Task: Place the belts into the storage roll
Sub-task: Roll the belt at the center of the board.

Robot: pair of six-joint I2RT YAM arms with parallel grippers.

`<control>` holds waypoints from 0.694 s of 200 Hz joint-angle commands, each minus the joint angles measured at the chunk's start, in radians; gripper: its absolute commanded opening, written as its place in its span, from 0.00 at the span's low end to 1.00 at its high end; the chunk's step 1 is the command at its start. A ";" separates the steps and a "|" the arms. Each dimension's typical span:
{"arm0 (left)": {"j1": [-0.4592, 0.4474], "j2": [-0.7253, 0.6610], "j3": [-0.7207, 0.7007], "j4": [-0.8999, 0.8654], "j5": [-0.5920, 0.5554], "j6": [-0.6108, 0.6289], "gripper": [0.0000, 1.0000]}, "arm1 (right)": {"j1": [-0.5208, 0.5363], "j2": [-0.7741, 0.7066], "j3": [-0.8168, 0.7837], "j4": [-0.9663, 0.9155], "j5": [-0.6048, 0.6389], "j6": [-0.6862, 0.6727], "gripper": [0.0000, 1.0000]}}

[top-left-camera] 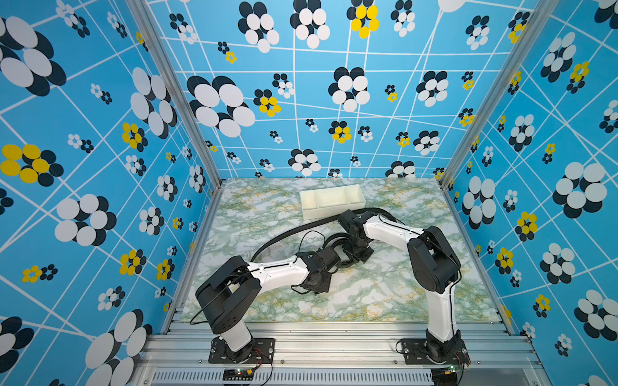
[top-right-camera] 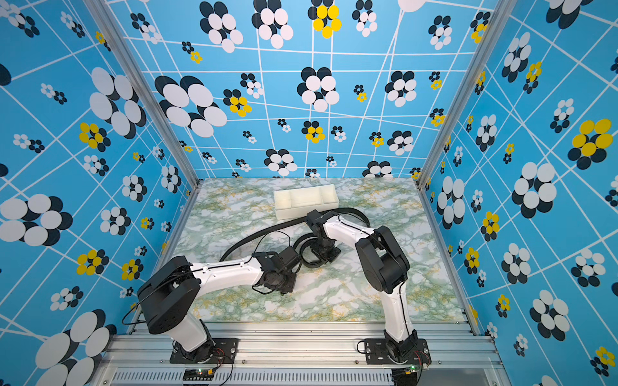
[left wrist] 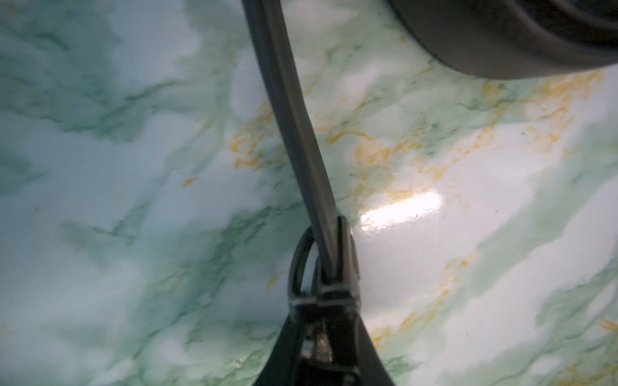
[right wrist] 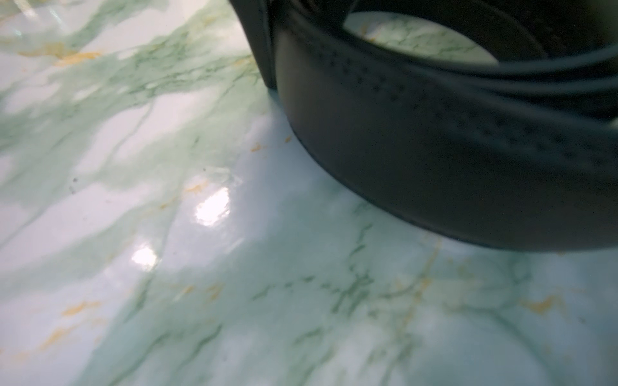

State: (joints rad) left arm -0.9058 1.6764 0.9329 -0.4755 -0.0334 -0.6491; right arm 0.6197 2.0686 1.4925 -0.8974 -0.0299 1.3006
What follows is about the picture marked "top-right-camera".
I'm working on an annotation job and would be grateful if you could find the long black leather belt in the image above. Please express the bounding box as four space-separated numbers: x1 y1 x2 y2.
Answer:
293 233 326 269

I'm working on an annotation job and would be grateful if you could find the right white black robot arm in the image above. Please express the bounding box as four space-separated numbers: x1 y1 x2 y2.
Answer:
306 210 418 363

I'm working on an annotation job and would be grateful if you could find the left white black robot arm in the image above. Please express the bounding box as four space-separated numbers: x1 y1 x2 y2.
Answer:
138 247 301 363

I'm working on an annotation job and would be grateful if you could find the white compartment storage tray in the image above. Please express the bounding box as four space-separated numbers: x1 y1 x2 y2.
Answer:
274 184 340 220

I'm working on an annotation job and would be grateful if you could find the left circuit board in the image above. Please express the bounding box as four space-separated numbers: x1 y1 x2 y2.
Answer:
183 368 216 381

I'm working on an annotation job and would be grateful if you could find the circuit board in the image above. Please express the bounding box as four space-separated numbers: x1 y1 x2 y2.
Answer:
183 368 216 381
392 368 418 386

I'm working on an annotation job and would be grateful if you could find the right circuit board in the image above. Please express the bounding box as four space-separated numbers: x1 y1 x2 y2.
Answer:
392 368 418 386

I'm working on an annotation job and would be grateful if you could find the aluminium front frame rail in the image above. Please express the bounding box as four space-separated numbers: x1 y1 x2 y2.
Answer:
92 322 510 385

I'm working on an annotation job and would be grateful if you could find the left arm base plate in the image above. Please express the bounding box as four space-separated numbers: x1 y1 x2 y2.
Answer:
169 338 240 364

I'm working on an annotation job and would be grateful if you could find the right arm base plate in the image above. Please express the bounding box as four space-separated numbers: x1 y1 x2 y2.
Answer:
359 338 432 368

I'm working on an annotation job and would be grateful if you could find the right aluminium corner post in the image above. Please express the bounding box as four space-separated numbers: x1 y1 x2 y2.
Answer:
418 0 517 191

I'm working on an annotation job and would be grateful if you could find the aluminium corner post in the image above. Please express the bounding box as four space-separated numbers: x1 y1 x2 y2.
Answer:
418 0 517 191
85 1 200 189

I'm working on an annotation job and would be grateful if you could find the left aluminium corner post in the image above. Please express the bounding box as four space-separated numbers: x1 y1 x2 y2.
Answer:
85 1 200 189

